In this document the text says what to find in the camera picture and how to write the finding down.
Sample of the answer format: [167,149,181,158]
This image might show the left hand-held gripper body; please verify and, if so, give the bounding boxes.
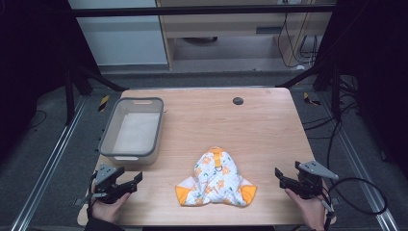
[74,163,130,206]

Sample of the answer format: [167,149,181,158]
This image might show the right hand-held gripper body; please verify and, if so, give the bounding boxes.
[292,160,340,200]

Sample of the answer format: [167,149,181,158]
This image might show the grey plastic basket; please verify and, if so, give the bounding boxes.
[97,96,165,167]

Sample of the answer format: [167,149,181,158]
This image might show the white orange printed pet vest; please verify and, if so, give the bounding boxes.
[174,146,258,207]

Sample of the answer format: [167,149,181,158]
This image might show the person's left hand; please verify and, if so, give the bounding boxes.
[90,192,132,224]

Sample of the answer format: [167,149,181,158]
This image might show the person's right hand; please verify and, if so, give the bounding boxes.
[284,187,327,231]

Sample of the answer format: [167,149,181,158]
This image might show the yellow black floor tape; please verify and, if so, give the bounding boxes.
[97,94,111,113]
[302,91,321,107]

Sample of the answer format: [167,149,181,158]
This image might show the black metal stand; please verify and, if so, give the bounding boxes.
[276,60,343,123]
[63,64,128,126]

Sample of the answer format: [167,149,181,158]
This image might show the white cabinet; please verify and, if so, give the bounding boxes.
[67,0,168,67]

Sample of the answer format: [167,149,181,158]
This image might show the black curtain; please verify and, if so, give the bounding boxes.
[315,0,408,181]
[0,0,101,163]

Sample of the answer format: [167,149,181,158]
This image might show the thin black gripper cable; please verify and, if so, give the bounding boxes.
[86,171,98,220]

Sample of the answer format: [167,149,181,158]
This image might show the aluminium floor rail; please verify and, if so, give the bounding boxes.
[10,95,89,231]
[319,91,399,231]

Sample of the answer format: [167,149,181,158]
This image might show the black floor cables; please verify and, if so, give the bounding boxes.
[302,76,362,169]

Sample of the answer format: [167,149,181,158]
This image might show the thin black floor cable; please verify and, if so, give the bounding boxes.
[29,109,48,130]

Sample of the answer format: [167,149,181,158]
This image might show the black hanging desk cables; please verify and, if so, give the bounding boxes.
[276,2,319,69]

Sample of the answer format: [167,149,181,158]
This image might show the black horizontal frame bar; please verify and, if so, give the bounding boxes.
[70,4,337,18]

